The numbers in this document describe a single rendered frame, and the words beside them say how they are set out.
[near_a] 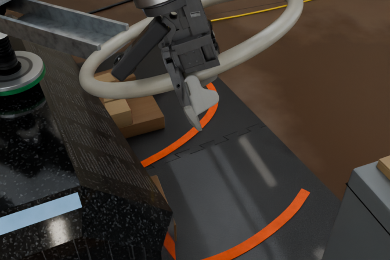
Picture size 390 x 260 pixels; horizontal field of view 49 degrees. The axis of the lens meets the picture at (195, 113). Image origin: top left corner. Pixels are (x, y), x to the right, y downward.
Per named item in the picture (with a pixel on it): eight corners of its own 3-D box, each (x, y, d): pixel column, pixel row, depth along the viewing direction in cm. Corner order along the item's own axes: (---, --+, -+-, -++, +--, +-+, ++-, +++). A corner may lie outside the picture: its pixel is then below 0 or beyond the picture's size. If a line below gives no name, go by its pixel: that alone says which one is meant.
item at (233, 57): (38, 104, 89) (30, 92, 88) (163, 11, 122) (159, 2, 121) (241, 98, 60) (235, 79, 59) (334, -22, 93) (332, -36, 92)
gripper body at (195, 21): (221, 69, 65) (196, -6, 60) (169, 86, 67) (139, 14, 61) (220, 51, 72) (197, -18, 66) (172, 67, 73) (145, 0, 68)
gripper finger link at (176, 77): (189, 105, 65) (172, 50, 64) (180, 108, 65) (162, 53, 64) (194, 101, 70) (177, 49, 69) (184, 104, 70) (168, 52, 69)
